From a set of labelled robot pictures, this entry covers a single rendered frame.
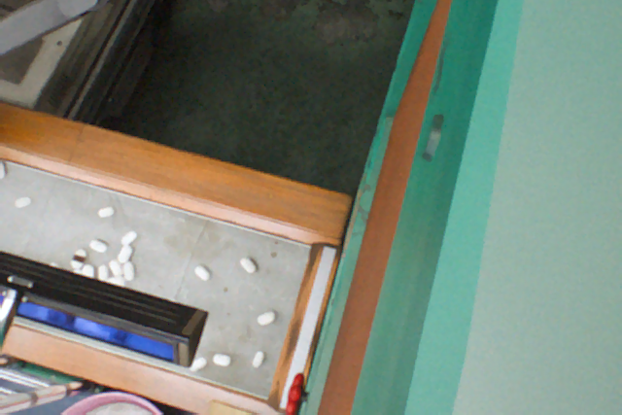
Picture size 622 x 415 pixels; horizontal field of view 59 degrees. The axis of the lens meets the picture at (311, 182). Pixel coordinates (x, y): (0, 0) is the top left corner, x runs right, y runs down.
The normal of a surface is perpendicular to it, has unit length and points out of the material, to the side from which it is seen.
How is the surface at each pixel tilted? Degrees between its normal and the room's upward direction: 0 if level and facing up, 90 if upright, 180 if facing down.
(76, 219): 0
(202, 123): 0
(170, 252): 0
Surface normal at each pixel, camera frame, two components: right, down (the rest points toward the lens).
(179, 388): 0.00, -0.25
